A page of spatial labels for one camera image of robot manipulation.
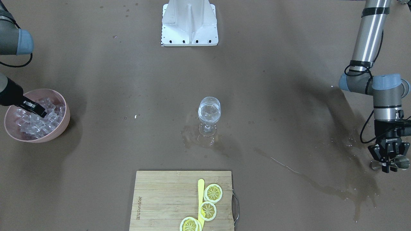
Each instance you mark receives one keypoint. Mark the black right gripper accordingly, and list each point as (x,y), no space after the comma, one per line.
(11,93)

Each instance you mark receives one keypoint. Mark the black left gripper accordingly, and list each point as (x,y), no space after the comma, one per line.
(388,132)

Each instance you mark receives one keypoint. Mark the steel double jigger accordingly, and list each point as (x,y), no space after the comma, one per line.
(399,162)

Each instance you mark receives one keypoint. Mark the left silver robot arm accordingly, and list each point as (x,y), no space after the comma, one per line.
(387,90)

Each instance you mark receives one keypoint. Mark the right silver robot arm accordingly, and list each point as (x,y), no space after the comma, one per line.
(15,41)

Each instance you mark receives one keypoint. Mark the clear ice cubes pile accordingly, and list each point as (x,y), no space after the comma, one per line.
(31,126)

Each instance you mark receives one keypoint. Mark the clear wine glass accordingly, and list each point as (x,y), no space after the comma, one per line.
(209,113)

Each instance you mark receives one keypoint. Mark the pink bowl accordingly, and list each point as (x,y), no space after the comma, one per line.
(34,95)

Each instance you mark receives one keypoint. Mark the bamboo cutting board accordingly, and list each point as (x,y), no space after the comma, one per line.
(163,198)

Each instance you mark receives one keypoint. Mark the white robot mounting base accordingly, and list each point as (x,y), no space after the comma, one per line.
(189,23)

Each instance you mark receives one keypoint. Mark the yellow plastic knife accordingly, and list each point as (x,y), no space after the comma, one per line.
(200,194)

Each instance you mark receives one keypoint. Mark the lemon slice middle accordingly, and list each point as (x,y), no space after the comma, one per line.
(207,211)

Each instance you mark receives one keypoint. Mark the lemon slice far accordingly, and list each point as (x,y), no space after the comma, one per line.
(190,224)

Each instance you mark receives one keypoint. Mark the lemon slice near handle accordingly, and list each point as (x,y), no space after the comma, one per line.
(213,193)

